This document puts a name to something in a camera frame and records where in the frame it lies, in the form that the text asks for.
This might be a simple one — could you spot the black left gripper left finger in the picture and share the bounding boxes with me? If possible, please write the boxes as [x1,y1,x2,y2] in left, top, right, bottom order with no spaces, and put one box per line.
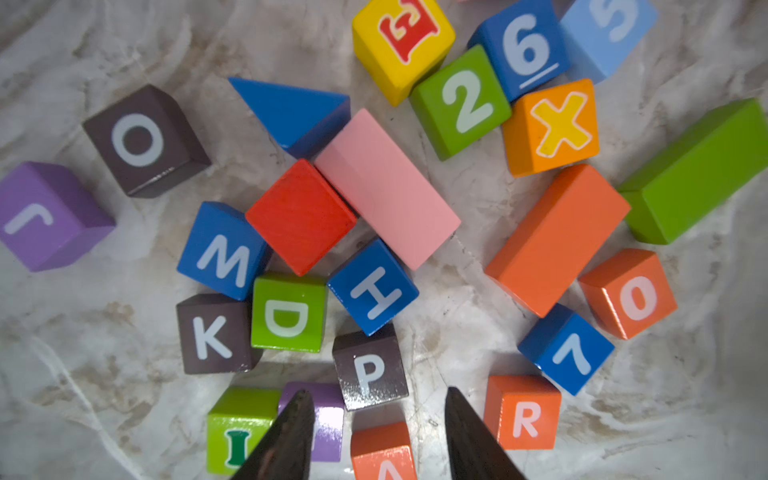
[231,390,316,480]

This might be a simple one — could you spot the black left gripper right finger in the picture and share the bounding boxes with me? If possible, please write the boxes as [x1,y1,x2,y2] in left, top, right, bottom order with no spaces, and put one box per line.
[445,387,526,480]

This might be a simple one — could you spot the orange A letter block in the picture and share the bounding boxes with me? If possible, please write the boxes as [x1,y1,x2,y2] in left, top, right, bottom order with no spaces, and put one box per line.
[351,422,417,480]

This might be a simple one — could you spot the brown P letter block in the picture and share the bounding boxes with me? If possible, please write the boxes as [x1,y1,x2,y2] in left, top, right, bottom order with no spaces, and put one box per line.
[332,323,409,411]

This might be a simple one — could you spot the yellow E letter block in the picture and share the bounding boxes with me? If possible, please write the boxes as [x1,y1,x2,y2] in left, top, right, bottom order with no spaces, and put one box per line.
[352,0,456,107]

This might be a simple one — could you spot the green I letter block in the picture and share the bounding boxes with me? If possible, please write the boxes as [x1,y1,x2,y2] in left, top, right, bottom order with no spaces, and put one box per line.
[206,387,281,475]

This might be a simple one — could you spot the orange R letter block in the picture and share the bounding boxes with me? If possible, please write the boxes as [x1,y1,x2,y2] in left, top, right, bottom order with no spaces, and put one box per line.
[483,375,562,451]

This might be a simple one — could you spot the green D letter block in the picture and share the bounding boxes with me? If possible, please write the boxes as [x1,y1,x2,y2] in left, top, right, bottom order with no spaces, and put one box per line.
[250,272,327,353]

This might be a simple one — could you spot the brown K letter block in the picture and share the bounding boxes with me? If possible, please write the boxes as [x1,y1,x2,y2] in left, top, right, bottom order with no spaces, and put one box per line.
[176,293,263,375]

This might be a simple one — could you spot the blue H letter block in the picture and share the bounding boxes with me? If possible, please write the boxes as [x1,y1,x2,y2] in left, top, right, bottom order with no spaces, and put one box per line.
[327,238,419,336]

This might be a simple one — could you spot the blue M letter block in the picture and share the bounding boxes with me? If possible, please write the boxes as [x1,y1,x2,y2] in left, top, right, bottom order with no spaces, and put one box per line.
[177,201,273,301]

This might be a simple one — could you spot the orange X letter block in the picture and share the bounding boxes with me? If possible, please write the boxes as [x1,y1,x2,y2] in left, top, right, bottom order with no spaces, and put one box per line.
[502,79,601,178]

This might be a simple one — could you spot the purple J letter block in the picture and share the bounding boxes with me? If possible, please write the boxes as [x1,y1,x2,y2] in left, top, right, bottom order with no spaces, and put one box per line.
[1,161,116,272]

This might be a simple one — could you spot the brown O letter block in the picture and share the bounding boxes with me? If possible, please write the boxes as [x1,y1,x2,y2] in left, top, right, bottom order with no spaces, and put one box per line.
[83,84,211,198]

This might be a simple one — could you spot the purple cube block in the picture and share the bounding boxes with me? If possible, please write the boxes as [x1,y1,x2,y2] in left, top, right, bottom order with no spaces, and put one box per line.
[278,382,346,463]

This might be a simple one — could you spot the blue 7 number block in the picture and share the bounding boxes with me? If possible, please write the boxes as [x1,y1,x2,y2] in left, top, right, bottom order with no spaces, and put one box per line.
[518,304,615,396]

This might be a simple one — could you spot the long orange block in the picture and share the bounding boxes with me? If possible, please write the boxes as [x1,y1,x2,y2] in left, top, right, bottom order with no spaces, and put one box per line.
[485,164,631,317]

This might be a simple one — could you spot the orange 0 number block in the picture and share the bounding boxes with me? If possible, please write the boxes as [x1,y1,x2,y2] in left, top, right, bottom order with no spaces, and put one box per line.
[579,248,678,340]

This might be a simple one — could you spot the red cube block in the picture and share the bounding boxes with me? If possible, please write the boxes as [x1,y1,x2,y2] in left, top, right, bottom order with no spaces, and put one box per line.
[246,159,357,276]

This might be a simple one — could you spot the long pink block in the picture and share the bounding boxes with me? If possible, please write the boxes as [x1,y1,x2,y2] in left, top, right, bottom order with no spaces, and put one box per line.
[314,109,461,270]

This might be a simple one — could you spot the blue triangular block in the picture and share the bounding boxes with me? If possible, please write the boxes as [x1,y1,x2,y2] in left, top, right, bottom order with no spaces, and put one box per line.
[229,77,351,160]

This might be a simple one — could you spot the green 2 number block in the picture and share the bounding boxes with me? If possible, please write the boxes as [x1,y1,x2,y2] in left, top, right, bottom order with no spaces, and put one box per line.
[410,45,512,161]

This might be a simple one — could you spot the long green block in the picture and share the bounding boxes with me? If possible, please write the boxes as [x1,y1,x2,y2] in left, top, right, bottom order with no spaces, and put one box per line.
[618,99,767,245]

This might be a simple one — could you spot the blue 6 number block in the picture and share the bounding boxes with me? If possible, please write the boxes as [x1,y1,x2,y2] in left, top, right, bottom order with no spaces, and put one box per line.
[467,0,571,102]

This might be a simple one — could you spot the light blue block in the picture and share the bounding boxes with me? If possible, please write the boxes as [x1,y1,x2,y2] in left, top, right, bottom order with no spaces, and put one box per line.
[560,0,658,84]

